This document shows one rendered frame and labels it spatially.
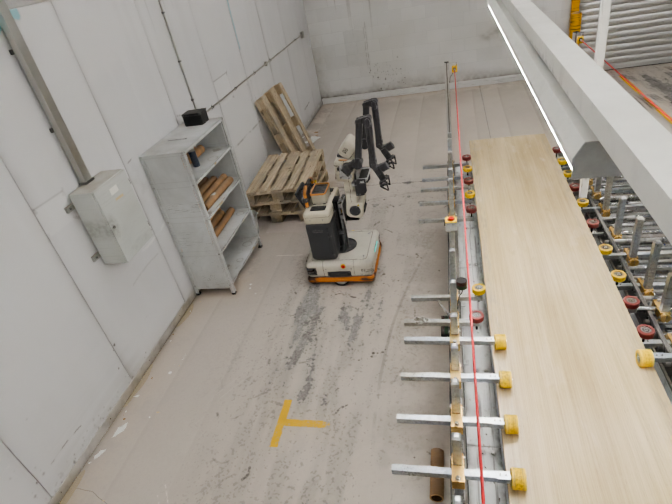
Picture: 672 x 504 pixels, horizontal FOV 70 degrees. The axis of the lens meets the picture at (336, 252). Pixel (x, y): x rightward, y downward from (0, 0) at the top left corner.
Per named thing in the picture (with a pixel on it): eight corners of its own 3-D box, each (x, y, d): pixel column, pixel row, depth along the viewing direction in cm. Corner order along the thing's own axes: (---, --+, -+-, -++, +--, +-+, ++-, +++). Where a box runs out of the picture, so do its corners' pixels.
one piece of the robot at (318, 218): (314, 271, 466) (295, 195, 422) (325, 240, 510) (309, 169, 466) (347, 270, 458) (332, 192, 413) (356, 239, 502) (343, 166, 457)
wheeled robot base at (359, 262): (308, 285, 472) (303, 264, 459) (321, 249, 523) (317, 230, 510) (375, 283, 455) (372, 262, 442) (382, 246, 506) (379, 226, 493)
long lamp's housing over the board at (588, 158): (570, 179, 100) (574, 143, 96) (487, 7, 293) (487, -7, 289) (634, 174, 97) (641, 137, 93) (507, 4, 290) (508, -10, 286)
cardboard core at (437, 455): (429, 493, 274) (430, 447, 298) (430, 501, 279) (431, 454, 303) (443, 495, 272) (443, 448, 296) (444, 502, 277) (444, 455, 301)
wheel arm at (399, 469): (392, 475, 198) (391, 470, 196) (392, 467, 201) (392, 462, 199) (520, 485, 185) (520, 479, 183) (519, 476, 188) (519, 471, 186)
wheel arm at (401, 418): (397, 423, 218) (396, 418, 216) (397, 417, 221) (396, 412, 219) (512, 429, 205) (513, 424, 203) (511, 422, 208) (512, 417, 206)
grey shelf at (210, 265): (196, 295, 497) (137, 156, 414) (228, 247, 569) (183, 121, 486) (235, 294, 486) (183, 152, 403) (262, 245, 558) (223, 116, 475)
